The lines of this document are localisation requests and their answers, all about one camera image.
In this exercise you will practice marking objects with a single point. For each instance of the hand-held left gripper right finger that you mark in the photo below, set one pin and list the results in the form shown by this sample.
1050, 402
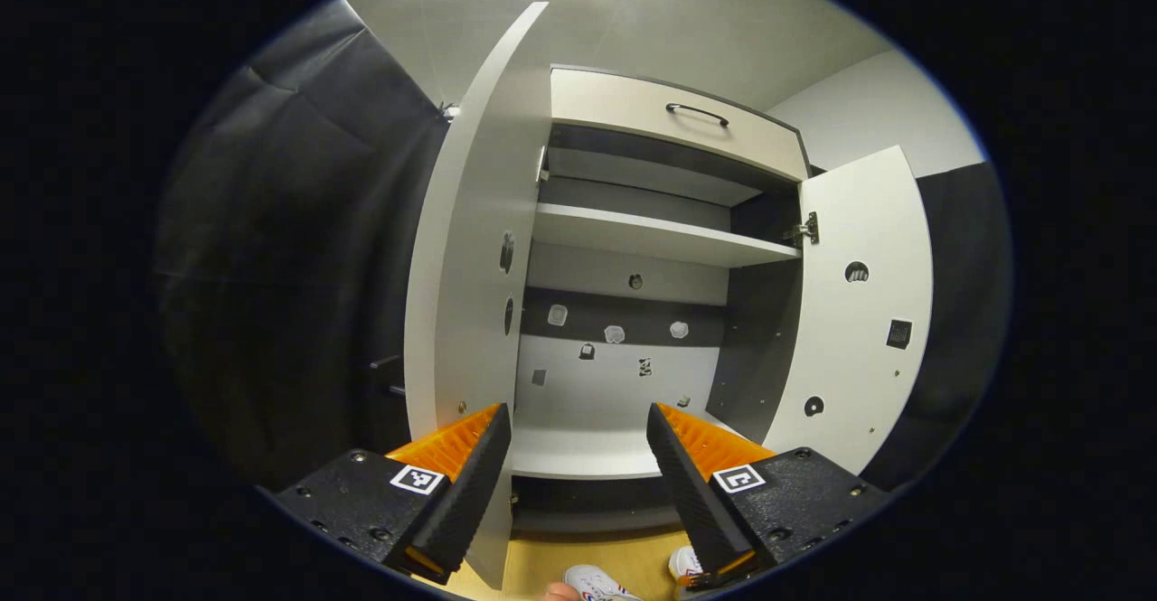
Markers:
687, 488

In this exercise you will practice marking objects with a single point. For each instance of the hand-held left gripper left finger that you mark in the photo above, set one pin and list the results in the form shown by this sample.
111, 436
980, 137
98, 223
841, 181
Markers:
470, 488

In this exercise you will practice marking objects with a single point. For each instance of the white shoe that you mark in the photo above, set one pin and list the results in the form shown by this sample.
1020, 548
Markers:
597, 583
685, 563

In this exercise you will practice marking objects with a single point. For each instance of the white shoe cabinet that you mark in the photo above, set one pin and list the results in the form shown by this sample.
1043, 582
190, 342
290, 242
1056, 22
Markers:
587, 402

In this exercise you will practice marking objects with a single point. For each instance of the white shoe cabinet door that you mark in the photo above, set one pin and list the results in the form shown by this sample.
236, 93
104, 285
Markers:
859, 212
479, 176

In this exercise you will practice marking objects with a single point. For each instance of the white cabinet shelf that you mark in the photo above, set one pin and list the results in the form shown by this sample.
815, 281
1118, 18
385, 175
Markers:
651, 235

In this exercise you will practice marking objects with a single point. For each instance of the metal door hinge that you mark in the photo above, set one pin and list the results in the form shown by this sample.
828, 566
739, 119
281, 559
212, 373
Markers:
542, 165
804, 230

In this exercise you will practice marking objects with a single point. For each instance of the white cabinet drawer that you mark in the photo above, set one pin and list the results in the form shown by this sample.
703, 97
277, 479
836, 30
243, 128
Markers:
615, 99

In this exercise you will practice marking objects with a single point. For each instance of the black backdrop cloth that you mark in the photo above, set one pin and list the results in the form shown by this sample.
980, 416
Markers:
967, 312
289, 221

